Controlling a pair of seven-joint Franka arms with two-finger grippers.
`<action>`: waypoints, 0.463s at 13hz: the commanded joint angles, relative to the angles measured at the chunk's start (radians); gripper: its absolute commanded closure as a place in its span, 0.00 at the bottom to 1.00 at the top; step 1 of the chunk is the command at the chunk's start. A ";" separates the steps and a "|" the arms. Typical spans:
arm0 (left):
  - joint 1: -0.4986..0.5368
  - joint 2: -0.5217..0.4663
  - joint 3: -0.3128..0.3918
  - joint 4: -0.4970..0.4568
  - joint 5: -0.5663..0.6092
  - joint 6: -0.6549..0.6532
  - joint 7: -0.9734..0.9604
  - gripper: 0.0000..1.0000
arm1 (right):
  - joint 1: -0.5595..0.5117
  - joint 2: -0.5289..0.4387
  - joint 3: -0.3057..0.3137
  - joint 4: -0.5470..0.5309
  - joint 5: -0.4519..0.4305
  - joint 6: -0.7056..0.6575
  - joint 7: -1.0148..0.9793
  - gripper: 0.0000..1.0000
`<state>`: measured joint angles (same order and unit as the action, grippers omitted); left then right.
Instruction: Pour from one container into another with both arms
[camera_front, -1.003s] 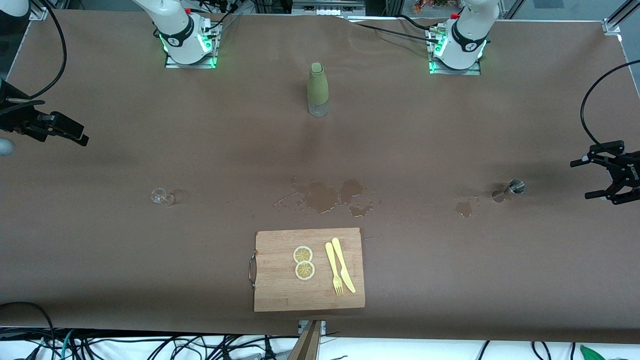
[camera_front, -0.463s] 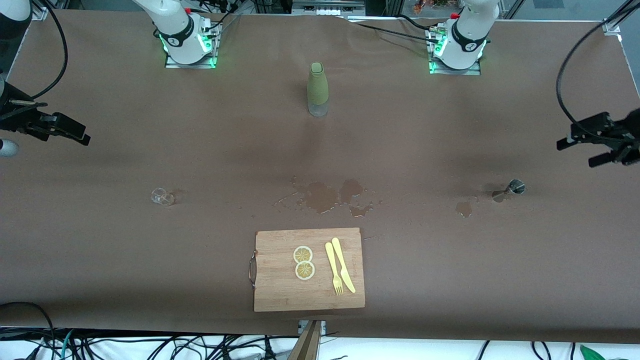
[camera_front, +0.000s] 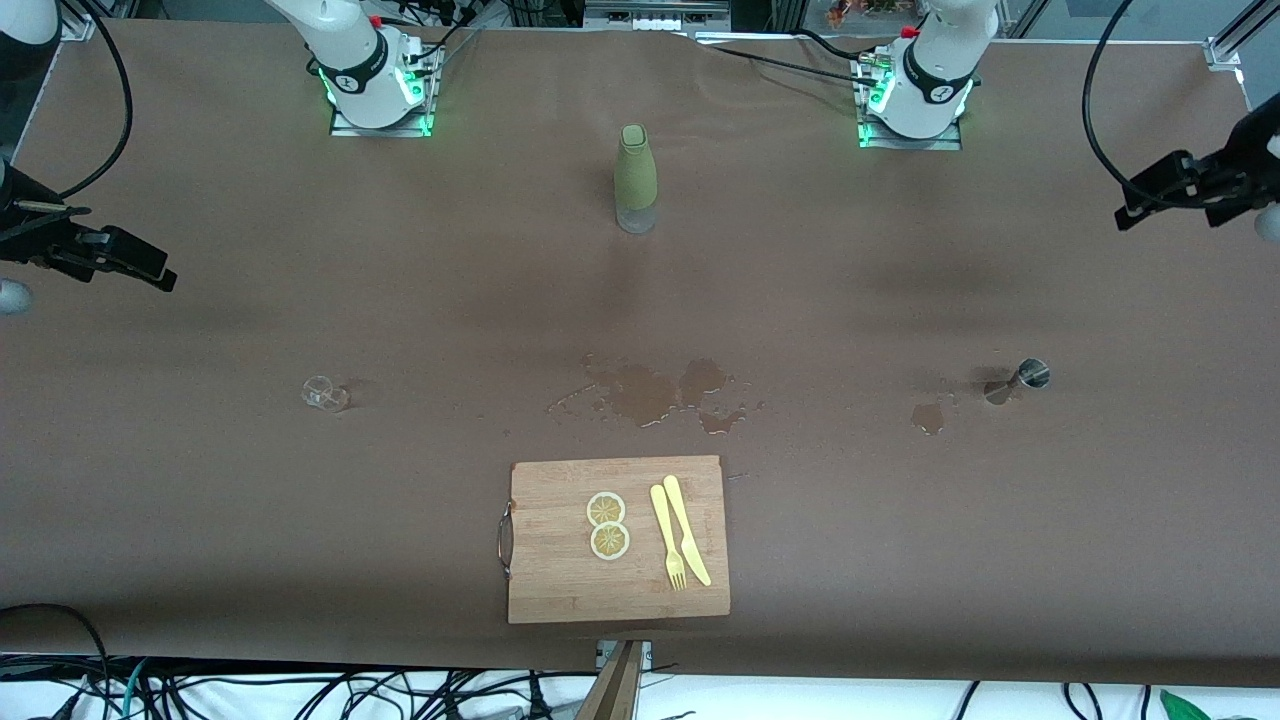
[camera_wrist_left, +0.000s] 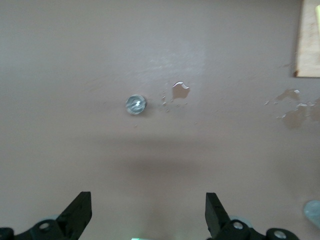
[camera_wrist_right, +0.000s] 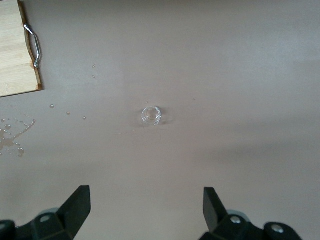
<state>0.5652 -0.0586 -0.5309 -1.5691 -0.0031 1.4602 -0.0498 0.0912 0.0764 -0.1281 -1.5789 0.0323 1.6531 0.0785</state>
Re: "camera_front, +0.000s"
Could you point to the aluminium frame profile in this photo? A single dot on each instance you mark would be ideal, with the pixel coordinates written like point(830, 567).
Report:
point(75, 20)
point(1225, 50)

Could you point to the wooden cutting board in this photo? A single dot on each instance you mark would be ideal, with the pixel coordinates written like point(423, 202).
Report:
point(560, 580)

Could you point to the clear glass beaker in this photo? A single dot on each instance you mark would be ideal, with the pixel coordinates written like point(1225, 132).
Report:
point(325, 395)

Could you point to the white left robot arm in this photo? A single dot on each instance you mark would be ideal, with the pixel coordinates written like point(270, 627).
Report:
point(945, 45)

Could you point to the grey power strip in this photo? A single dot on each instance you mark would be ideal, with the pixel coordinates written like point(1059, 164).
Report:
point(655, 18)

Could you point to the yellow plastic fork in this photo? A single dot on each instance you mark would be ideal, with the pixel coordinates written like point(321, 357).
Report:
point(663, 520)

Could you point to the lemon slice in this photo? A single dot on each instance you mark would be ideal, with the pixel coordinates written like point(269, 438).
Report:
point(606, 509)
point(610, 541)

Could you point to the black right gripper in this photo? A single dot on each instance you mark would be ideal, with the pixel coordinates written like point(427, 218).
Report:
point(22, 232)

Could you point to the wooden post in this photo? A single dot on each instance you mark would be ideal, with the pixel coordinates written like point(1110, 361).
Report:
point(615, 695)

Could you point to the green sleeved glass bottle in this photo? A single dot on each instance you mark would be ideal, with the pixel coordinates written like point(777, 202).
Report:
point(636, 175)

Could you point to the steel double jigger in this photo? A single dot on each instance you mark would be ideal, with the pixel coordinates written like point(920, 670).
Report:
point(1034, 373)

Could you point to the green plastic object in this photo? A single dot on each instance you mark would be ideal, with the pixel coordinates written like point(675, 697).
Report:
point(1185, 708)

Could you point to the yellow plastic knife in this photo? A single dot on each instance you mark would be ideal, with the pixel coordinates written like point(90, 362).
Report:
point(687, 530)

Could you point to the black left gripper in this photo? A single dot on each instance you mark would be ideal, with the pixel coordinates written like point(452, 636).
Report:
point(1243, 176)

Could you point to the brown table cover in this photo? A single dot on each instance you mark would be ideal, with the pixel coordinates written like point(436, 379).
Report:
point(300, 250)

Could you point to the small liquid puddle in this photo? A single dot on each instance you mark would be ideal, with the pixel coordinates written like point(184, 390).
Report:
point(928, 418)

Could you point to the large liquid puddle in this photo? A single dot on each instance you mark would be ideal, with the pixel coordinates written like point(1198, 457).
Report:
point(640, 392)

